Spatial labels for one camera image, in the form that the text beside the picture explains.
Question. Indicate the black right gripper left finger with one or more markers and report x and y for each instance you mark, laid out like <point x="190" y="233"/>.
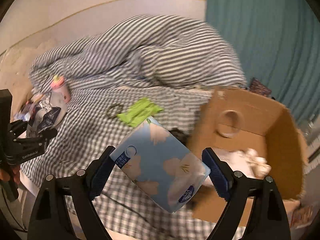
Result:
<point x="50" y="218"/>

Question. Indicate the grey plush toy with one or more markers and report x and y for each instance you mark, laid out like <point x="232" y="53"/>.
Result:
<point x="248" y="162"/>

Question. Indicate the green wet wipes pack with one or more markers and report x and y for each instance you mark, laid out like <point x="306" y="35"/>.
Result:
<point x="139" y="111"/>

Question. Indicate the blue floral tissue pack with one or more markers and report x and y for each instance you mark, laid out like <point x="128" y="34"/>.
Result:
<point x="160" y="165"/>

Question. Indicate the person's left hand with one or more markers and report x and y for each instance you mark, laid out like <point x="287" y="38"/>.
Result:
<point x="15" y="174"/>

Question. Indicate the orange book on floor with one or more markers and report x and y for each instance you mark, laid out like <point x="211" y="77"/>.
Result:
<point x="303" y="216"/>

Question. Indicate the silver snack bags pile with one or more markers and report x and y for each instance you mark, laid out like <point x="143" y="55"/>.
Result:
<point x="45" y="113"/>

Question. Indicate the pink cartoon cup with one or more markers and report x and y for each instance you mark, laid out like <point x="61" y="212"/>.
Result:
<point x="59" y="85"/>

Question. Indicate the checkered bed sheet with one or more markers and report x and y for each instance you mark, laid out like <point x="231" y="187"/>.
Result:
<point x="84" y="135"/>

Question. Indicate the brown cardboard box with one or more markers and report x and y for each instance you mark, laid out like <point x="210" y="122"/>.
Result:
<point x="236" y="119"/>

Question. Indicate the floral patterned bag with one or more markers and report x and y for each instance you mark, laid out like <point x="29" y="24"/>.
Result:
<point x="258" y="88"/>

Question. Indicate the grey checkered duvet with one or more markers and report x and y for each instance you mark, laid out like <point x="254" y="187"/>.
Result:
<point x="143" y="51"/>

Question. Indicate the teal curtain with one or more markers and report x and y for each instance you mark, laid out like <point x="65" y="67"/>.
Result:
<point x="277" y="42"/>

